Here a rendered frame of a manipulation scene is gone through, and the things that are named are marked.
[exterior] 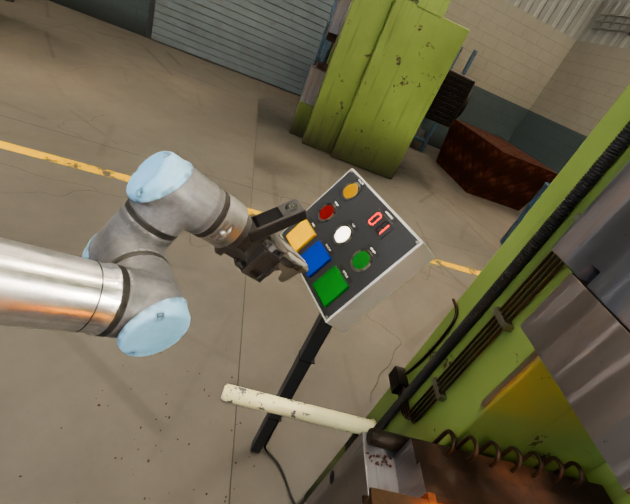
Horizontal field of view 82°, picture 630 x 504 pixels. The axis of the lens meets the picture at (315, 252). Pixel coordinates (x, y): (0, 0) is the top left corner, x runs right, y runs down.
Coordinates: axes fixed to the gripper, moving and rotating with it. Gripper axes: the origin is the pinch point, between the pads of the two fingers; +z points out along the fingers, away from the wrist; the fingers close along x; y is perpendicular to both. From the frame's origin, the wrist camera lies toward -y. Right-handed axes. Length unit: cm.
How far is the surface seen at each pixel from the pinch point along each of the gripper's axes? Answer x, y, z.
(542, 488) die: 49, -8, 32
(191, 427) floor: -23, 93, 52
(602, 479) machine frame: 52, -17, 54
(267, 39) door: -716, -84, 207
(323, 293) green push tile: 0.9, 2.9, 10.2
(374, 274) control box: 5.4, -9.3, 10.9
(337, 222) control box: -14.5, -9.5, 10.9
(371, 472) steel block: 36.7, 11.2, 11.0
